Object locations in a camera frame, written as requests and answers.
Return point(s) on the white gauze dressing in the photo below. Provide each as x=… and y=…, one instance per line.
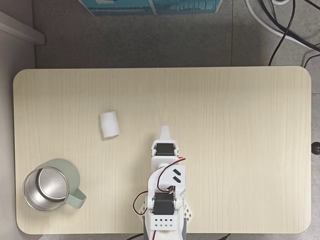
x=109, y=124

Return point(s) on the grey table clamp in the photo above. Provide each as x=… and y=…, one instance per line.
x=185, y=228

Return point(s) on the pale green steel mug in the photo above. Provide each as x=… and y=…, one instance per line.
x=50, y=186

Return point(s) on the blue printed box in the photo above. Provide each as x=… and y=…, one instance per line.
x=125, y=8

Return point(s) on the black round knob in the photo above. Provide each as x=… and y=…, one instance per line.
x=316, y=148

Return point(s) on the white round object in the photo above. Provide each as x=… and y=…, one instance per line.
x=281, y=1

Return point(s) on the white ledge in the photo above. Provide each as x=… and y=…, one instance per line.
x=22, y=28

